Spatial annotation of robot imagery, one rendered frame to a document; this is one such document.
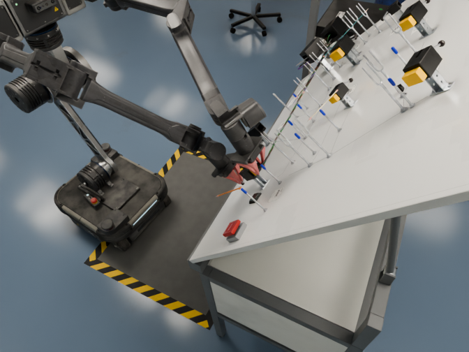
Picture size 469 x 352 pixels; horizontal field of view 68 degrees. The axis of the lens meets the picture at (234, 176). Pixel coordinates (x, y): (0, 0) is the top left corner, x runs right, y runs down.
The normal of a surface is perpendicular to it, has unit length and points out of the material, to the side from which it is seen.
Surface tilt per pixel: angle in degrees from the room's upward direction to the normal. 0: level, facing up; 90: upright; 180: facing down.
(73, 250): 0
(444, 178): 51
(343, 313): 0
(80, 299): 0
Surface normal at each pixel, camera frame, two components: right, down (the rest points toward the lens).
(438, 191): -0.73, -0.65
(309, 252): -0.04, -0.64
